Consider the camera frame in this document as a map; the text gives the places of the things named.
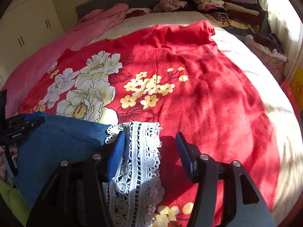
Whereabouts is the cream mattress cover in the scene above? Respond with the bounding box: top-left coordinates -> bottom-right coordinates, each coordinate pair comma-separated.
92,11 -> 302,226

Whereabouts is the pink fuzzy garment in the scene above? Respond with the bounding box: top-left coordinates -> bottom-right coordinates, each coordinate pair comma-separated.
152,0 -> 188,13

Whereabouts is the floral storage box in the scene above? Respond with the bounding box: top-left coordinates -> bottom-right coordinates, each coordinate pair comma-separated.
244,35 -> 288,85

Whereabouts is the blue denim pants lace hem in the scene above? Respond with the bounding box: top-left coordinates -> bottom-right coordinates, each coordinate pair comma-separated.
14,113 -> 165,226

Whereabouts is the red floral bed sheet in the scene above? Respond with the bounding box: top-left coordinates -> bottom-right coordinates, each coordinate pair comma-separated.
20,21 -> 280,224

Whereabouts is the yellow box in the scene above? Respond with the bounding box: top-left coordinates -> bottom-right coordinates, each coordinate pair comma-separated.
291,67 -> 303,111

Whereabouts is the pink quilt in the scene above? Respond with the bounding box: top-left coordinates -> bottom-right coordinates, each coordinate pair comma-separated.
3,4 -> 129,117

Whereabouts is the pile of folded clothes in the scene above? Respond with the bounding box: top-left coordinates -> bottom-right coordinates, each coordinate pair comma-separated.
193,0 -> 271,34

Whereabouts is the left hand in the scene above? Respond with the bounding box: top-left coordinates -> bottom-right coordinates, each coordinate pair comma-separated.
1,145 -> 18,182

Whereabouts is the green sleeve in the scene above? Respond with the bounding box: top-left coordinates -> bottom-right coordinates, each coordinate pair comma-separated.
1,179 -> 31,226

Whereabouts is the white wardrobe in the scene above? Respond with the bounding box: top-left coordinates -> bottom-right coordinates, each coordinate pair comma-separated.
1,0 -> 64,86

